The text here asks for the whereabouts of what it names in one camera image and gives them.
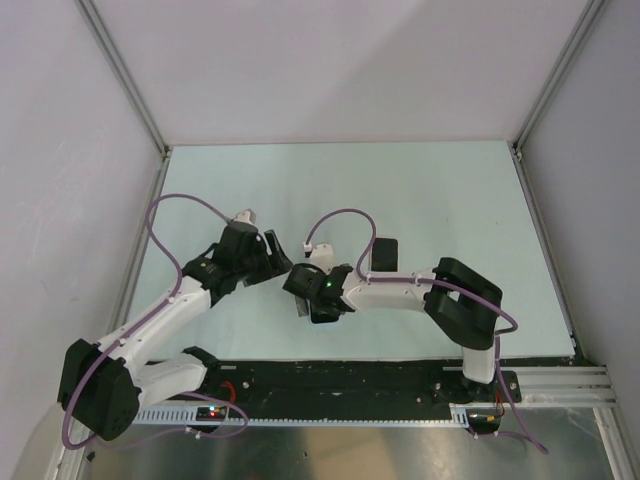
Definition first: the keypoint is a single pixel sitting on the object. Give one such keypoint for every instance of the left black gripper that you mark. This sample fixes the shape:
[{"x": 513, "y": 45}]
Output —
[{"x": 274, "y": 264}]

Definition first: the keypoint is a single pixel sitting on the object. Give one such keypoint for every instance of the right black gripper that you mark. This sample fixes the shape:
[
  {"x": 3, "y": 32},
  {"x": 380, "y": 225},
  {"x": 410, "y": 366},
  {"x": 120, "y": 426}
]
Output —
[{"x": 329, "y": 271}]

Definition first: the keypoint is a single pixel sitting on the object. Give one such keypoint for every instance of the translucent blue phone case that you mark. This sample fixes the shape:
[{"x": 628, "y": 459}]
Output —
[{"x": 303, "y": 308}]

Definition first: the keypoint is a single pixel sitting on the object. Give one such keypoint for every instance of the black smartphone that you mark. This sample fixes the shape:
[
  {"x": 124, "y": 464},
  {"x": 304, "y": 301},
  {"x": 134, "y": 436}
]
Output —
[{"x": 386, "y": 254}]

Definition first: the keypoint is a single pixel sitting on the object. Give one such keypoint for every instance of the black phone with red edge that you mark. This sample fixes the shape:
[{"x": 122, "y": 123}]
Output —
[{"x": 322, "y": 316}]

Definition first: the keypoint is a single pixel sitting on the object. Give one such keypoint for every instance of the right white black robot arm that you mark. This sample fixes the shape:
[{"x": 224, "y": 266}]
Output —
[{"x": 462, "y": 303}]

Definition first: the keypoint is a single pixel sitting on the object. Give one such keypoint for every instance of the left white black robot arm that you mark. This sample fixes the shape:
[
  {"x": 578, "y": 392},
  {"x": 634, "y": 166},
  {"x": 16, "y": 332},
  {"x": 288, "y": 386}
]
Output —
[{"x": 105, "y": 384}]

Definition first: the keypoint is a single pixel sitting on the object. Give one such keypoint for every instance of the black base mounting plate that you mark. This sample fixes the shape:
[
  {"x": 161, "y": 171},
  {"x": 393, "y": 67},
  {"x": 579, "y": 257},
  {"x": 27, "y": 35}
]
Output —
[{"x": 343, "y": 391}]

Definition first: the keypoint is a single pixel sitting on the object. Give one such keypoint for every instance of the left controller board with LEDs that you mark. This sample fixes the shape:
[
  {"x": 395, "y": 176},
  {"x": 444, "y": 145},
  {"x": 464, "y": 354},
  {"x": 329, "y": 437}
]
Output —
[{"x": 211, "y": 413}]

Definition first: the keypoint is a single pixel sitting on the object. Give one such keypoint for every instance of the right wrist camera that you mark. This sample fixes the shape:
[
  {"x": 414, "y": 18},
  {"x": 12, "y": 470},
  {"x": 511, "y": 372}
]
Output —
[{"x": 319, "y": 255}]

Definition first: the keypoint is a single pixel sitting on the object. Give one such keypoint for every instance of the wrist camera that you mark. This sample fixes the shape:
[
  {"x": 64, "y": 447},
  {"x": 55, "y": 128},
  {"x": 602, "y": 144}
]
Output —
[
  {"x": 247, "y": 216},
  {"x": 319, "y": 255}
]

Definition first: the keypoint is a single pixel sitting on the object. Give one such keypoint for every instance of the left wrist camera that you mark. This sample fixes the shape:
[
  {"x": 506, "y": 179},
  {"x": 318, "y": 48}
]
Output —
[{"x": 247, "y": 216}]

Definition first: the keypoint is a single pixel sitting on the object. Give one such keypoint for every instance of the white slotted cable duct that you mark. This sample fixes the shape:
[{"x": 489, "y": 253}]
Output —
[{"x": 175, "y": 415}]

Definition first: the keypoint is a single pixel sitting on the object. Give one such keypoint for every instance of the right controller board with wires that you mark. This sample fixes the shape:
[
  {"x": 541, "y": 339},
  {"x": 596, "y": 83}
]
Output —
[{"x": 483, "y": 423}]

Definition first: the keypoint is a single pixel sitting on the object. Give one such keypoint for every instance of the left aluminium frame post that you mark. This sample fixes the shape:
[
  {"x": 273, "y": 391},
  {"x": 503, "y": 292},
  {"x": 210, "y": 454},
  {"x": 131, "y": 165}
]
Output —
[{"x": 105, "y": 41}]

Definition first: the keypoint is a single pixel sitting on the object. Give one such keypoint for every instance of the aluminium frame post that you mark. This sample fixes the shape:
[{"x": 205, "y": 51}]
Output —
[
  {"x": 577, "y": 40},
  {"x": 105, "y": 41}
]

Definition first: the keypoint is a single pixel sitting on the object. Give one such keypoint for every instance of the front aluminium frame rail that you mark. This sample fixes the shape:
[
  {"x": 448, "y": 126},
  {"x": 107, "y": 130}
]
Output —
[{"x": 565, "y": 387}]

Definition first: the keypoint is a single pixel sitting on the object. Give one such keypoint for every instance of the right aluminium frame post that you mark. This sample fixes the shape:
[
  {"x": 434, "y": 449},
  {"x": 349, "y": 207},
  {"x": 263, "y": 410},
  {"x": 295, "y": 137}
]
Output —
[{"x": 577, "y": 40}]

